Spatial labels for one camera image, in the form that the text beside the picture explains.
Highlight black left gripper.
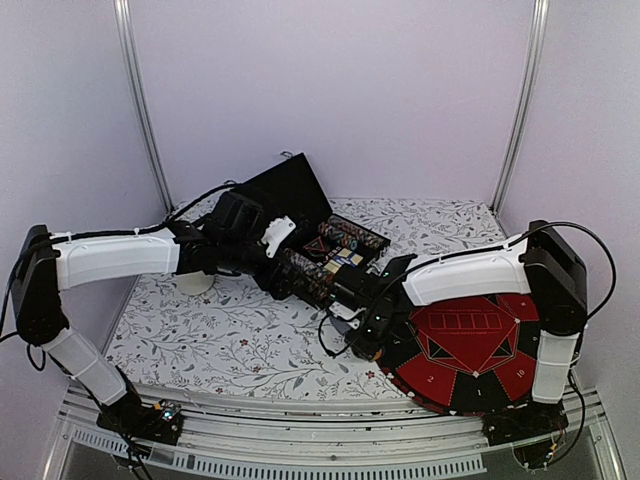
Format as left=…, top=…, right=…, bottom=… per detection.
left=219, top=235, right=312, bottom=300

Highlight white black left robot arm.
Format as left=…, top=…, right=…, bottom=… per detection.
left=1, top=182, right=325, bottom=444

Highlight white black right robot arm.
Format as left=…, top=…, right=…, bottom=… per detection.
left=329, top=220, right=595, bottom=462

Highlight blue boxed card deck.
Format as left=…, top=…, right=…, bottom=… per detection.
left=333, top=248, right=363, bottom=267

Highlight front row poker chips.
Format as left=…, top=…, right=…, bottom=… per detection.
left=283, top=248, right=334, bottom=308

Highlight row poker chips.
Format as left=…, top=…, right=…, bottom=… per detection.
left=318, top=215, right=390, bottom=250
left=283, top=248, right=334, bottom=308

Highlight open black poker chip case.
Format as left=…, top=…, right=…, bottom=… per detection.
left=212, top=154, right=387, bottom=279

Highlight grey card deck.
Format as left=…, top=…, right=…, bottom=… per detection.
left=330, top=318, right=357, bottom=337

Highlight back row poker chips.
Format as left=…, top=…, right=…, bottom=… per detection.
left=318, top=215, right=390, bottom=250

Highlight floral white table mat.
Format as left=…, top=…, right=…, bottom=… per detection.
left=106, top=198, right=504, bottom=401

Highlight round red black poker mat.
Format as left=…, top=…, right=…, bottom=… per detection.
left=377, top=294, right=540, bottom=416

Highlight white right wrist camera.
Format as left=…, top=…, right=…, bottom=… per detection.
left=329, top=302, right=360, bottom=329

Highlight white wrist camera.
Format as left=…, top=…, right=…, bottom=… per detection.
left=329, top=302, right=360, bottom=329
left=260, top=216, right=296, bottom=259

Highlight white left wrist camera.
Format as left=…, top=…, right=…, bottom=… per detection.
left=260, top=216, right=296, bottom=259

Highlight left aluminium frame post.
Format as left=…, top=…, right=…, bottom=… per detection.
left=113, top=0, right=174, bottom=213

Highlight aluminium frame post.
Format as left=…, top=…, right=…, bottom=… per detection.
left=113, top=0, right=174, bottom=213
left=490, top=0, right=550, bottom=217

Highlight right aluminium frame post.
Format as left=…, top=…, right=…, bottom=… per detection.
left=490, top=0, right=550, bottom=217

